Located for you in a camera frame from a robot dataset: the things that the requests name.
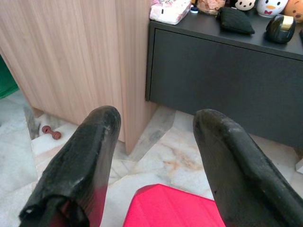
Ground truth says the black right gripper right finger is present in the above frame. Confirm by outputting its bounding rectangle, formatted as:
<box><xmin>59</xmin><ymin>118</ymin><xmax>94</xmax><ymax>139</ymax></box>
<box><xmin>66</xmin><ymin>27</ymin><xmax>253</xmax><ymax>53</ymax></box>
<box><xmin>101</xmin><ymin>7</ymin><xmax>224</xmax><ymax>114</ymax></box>
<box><xmin>193</xmin><ymin>108</ymin><xmax>303</xmax><ymax>227</ymax></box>

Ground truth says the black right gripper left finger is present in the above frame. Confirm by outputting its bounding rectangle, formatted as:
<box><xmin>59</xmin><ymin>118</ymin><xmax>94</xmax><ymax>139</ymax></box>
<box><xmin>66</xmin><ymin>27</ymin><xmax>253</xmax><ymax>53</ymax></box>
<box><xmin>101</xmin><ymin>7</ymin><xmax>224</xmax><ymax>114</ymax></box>
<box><xmin>18</xmin><ymin>105</ymin><xmax>122</xmax><ymax>227</ymax></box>

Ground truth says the brown dumbbell toy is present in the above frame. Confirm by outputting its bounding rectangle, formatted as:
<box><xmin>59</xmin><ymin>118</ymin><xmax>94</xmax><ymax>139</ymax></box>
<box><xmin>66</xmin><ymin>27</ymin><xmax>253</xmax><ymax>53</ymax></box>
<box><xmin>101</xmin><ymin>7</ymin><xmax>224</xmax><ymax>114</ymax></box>
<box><xmin>42</xmin><ymin>125</ymin><xmax>62</xmax><ymax>140</ymax></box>

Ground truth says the red plastic stool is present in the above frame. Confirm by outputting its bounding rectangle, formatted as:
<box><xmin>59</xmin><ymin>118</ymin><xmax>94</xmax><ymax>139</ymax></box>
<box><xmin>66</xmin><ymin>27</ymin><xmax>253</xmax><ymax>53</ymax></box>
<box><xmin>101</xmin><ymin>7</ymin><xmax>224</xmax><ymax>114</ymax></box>
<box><xmin>124</xmin><ymin>183</ymin><xmax>227</xmax><ymax>227</ymax></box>

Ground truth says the black sideboard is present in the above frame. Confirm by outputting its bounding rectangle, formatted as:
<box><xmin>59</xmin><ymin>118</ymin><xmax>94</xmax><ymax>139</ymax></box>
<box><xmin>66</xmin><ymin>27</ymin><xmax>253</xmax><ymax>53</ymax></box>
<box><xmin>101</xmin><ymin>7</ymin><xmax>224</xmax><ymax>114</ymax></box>
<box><xmin>144</xmin><ymin>7</ymin><xmax>303</xmax><ymax>149</ymax></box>

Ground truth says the light wooden cabinet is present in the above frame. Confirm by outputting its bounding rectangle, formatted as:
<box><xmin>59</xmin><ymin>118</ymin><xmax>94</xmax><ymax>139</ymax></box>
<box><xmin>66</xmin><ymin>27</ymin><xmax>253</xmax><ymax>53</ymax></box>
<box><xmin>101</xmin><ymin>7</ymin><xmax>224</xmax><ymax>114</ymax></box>
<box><xmin>0</xmin><ymin>0</ymin><xmax>158</xmax><ymax>156</ymax></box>

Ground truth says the green object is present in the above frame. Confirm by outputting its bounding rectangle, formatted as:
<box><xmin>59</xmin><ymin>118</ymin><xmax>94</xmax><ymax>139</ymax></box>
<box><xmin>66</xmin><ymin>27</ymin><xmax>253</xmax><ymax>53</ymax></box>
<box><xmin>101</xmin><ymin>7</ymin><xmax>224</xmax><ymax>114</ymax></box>
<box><xmin>0</xmin><ymin>55</ymin><xmax>21</xmax><ymax>99</ymax></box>

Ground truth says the black tape dispenser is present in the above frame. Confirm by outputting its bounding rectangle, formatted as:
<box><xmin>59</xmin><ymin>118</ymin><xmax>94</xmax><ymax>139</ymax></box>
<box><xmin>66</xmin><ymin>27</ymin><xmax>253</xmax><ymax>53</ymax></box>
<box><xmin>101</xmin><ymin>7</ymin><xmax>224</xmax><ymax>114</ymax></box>
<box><xmin>265</xmin><ymin>14</ymin><xmax>296</xmax><ymax>44</ymax></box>

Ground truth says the black knitted pouch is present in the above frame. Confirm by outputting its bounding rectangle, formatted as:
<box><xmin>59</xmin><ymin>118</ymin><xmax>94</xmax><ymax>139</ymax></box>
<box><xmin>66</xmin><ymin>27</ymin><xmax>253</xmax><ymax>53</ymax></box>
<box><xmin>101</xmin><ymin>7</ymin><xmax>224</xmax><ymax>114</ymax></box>
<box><xmin>216</xmin><ymin>6</ymin><xmax>256</xmax><ymax>35</ymax></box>

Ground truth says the white duck plush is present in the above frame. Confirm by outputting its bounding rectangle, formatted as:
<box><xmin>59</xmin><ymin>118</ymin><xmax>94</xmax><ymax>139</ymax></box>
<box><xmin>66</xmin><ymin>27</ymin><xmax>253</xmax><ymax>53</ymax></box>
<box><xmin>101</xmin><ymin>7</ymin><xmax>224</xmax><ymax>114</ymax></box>
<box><xmin>257</xmin><ymin>0</ymin><xmax>288</xmax><ymax>17</ymax></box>

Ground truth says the white-faced mouse plush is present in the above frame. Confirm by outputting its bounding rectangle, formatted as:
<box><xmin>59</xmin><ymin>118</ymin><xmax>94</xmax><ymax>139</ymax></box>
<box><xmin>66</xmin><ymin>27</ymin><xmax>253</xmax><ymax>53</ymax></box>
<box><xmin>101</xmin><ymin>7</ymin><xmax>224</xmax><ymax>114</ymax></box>
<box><xmin>229</xmin><ymin>0</ymin><xmax>258</xmax><ymax>12</ymax></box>

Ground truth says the yellow bear plush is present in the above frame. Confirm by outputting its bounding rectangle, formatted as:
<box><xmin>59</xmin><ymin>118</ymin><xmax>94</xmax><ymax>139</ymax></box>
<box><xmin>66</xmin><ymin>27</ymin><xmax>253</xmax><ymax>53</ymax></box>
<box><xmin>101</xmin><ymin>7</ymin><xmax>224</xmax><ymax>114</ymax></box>
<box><xmin>284</xmin><ymin>0</ymin><xmax>303</xmax><ymax>23</ymax></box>

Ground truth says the clear jar with red lid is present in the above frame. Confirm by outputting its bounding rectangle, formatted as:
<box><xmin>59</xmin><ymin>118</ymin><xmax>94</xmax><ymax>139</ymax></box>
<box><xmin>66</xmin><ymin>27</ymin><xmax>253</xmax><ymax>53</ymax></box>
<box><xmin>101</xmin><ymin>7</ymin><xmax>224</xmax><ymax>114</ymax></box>
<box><xmin>196</xmin><ymin>0</ymin><xmax>222</xmax><ymax>16</ymax></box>

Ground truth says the white pink tissue pack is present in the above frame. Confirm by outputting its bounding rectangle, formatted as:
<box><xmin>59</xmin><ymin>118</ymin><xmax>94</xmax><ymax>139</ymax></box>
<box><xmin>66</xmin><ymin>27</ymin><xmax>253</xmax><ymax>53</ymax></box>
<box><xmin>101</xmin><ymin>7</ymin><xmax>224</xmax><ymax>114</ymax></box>
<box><xmin>149</xmin><ymin>0</ymin><xmax>192</xmax><ymax>26</ymax></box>

